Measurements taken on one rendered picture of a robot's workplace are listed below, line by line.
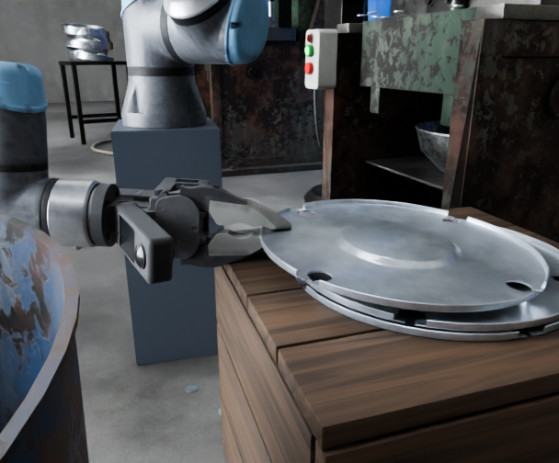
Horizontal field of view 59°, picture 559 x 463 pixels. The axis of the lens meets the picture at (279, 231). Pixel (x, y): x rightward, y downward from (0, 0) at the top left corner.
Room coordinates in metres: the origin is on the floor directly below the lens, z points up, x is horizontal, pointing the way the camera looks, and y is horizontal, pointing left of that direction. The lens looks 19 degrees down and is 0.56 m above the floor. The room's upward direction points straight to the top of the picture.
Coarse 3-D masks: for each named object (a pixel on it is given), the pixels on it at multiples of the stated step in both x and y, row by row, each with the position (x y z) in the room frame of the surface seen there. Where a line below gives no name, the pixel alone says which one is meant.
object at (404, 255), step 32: (320, 224) 0.54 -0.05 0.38; (352, 224) 0.53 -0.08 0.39; (384, 224) 0.53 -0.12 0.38; (416, 224) 0.56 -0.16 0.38; (448, 224) 0.57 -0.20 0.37; (480, 224) 0.57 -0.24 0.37; (288, 256) 0.44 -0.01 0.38; (320, 256) 0.44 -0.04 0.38; (352, 256) 0.45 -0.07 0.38; (384, 256) 0.44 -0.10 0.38; (416, 256) 0.44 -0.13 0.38; (448, 256) 0.45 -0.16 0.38; (480, 256) 0.47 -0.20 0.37; (512, 256) 0.47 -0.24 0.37; (352, 288) 0.38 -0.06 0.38; (384, 288) 0.38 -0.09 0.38; (416, 288) 0.38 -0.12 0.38; (448, 288) 0.39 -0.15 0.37; (480, 288) 0.39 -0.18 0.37; (512, 288) 0.40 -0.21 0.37
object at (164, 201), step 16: (96, 192) 0.51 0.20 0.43; (112, 192) 0.53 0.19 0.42; (128, 192) 0.56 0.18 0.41; (144, 192) 0.57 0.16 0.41; (160, 192) 0.52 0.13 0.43; (176, 192) 0.51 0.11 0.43; (96, 208) 0.50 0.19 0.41; (112, 208) 0.52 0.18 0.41; (144, 208) 0.52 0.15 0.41; (160, 208) 0.50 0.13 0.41; (176, 208) 0.50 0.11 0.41; (192, 208) 0.50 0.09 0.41; (96, 224) 0.49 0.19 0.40; (112, 224) 0.52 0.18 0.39; (160, 224) 0.50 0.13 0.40; (176, 224) 0.50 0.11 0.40; (192, 224) 0.50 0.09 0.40; (208, 224) 0.56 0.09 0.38; (96, 240) 0.50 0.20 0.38; (112, 240) 0.53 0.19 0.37; (176, 240) 0.50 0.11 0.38; (192, 240) 0.50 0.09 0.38; (208, 240) 0.55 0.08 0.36; (176, 256) 0.50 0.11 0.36
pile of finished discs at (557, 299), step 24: (528, 240) 0.54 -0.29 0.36; (552, 264) 0.48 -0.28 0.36; (312, 288) 0.44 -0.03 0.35; (528, 288) 0.42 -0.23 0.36; (552, 288) 0.42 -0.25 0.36; (360, 312) 0.39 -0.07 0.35; (384, 312) 0.36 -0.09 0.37; (408, 312) 0.39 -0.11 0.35; (432, 312) 0.37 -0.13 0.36; (456, 312) 0.37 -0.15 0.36; (480, 312) 0.37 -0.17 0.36; (504, 312) 0.37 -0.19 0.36; (528, 312) 0.37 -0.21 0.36; (552, 312) 0.37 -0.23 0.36; (432, 336) 0.35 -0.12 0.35; (456, 336) 0.34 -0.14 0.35; (480, 336) 0.34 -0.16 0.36; (504, 336) 0.34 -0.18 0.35
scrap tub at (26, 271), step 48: (0, 240) 0.26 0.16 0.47; (48, 240) 0.23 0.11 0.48; (0, 288) 0.27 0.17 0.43; (48, 288) 0.22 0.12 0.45; (0, 336) 0.27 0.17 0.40; (48, 336) 0.23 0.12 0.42; (0, 384) 0.27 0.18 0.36; (48, 384) 0.11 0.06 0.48; (0, 432) 0.27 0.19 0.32; (48, 432) 0.11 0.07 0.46
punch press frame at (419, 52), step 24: (384, 24) 1.17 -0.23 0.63; (408, 24) 1.09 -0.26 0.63; (432, 24) 1.02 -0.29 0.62; (456, 24) 0.95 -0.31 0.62; (384, 48) 1.17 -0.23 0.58; (408, 48) 1.08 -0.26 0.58; (432, 48) 1.01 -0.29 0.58; (456, 48) 0.95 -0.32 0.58; (360, 72) 1.26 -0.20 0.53; (384, 72) 1.16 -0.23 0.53; (408, 72) 1.08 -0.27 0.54; (432, 72) 1.00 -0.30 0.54; (384, 96) 1.19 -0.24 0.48
